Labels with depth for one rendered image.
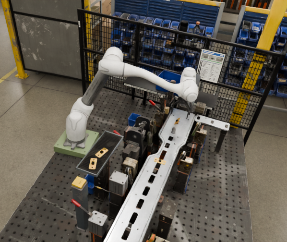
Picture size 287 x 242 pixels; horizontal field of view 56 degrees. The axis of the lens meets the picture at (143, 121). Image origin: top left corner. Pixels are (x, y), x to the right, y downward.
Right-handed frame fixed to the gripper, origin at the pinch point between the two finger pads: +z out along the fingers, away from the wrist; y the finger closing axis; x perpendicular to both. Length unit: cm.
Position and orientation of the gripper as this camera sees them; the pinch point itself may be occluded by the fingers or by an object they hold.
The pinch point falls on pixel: (179, 114)
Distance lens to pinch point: 219.9
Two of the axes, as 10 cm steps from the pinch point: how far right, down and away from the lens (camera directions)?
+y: 9.3, 3.0, -2.2
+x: 3.6, -5.6, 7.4
